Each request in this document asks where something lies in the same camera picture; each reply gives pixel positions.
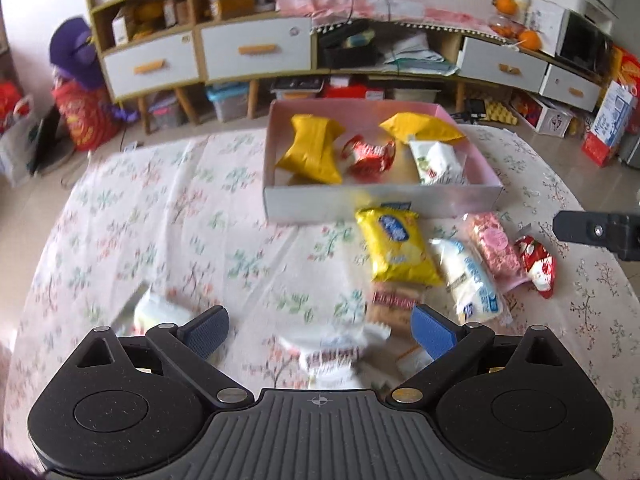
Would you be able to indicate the yellow egg tray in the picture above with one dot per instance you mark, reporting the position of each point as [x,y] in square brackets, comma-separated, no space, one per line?
[500,112]

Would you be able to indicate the yellow blue-label snack packet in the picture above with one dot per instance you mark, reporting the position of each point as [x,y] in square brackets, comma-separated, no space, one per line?
[395,255]

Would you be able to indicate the floral tablecloth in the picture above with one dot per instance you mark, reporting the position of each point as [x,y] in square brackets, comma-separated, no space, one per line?
[150,220]

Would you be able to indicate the white green snack packet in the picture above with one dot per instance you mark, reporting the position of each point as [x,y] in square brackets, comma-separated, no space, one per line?
[437,162]

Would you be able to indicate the microwave oven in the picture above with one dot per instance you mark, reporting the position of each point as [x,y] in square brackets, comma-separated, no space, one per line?
[582,45]

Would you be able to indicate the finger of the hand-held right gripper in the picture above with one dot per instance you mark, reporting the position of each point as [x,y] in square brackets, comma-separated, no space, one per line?
[580,227]

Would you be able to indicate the white floor device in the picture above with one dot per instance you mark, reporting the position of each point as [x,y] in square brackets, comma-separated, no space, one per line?
[130,146]

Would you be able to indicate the small red white snack packet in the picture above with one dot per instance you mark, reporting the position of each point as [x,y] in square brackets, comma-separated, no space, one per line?
[537,265]

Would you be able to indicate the purple hat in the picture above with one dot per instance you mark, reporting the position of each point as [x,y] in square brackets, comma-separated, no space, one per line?
[75,55]

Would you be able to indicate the white blue snack packet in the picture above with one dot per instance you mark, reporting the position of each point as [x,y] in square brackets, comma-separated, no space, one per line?
[470,280]

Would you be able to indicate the orange fruit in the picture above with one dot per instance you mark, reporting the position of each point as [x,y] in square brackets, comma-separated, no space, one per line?
[505,4]
[531,40]

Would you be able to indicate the large yellow snack packet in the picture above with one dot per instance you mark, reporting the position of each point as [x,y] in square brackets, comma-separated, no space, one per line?
[310,152]

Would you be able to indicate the dark lid storage bin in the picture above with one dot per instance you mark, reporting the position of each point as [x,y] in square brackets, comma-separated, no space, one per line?
[297,89]

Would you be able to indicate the black basket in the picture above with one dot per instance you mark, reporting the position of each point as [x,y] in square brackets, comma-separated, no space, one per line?
[347,50]

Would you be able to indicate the flat yellow snack packet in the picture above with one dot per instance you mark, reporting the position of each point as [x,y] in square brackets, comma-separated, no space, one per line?
[425,127]

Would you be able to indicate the tall wooden shelf cabinet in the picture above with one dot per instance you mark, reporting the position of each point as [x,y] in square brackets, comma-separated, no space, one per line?
[150,67]

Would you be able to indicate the pink cardboard box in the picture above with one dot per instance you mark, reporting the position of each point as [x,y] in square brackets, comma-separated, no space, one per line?
[320,205]

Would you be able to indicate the pink cloth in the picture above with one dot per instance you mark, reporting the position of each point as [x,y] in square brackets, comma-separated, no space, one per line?
[350,5]

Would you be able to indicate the blue lid storage bin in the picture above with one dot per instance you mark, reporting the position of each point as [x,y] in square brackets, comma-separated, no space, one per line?
[227,102]

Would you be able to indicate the white shopping bag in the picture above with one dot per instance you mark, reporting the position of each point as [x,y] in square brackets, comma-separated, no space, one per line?
[17,145]

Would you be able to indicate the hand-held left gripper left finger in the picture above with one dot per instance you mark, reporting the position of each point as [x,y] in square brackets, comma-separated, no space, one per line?
[207,332]

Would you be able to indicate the white printed card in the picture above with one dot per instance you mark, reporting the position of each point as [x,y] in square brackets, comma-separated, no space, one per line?
[545,25]

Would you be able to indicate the white red printed box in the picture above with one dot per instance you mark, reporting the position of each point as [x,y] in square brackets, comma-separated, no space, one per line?
[542,115]

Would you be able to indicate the pink snack packet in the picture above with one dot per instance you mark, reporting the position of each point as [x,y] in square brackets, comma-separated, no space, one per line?
[495,250]

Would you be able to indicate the small clear storage bin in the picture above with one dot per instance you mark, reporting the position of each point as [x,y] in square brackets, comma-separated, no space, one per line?
[169,112]

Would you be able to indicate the red yellow box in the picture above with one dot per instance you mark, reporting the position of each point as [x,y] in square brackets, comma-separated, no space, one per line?
[627,67]

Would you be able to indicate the blue white carton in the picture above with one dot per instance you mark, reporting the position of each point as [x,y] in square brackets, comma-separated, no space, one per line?
[607,125]

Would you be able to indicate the pile of papers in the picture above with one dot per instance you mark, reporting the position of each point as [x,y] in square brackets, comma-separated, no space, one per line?
[417,55]

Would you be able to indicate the plain white snack packet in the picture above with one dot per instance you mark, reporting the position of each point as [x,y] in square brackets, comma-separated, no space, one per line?
[157,312]

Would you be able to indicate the brown biscuit packet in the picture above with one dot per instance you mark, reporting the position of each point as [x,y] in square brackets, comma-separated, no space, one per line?
[392,305]

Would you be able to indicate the long wooden drawer cabinet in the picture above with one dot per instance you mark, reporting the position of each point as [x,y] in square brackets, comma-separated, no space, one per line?
[255,50]

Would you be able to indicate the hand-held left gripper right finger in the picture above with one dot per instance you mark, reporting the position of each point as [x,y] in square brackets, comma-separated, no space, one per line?
[432,332]

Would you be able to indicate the brown cardboard box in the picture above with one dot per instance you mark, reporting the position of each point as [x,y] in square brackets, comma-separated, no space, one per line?
[232,6]

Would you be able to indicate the red printed bag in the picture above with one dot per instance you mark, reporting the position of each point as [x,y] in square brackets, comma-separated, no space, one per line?
[82,115]

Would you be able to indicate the black handheld camera device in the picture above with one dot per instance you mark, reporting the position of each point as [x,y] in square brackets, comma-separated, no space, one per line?
[476,109]

